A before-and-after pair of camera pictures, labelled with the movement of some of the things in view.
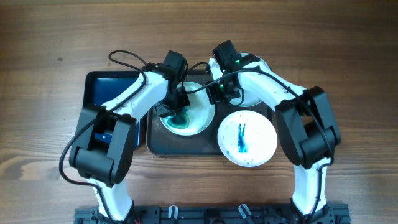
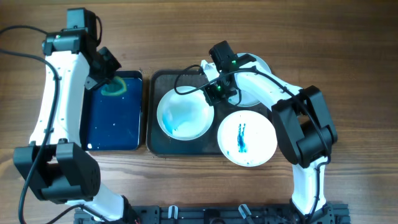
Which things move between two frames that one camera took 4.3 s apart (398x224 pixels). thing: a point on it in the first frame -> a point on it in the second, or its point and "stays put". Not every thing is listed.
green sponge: x=180 y=120 -> x=115 y=87
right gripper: x=222 y=96 stays put
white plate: x=245 y=99 stays put
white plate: x=247 y=138 stays put
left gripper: x=183 y=96 -> x=112 y=66
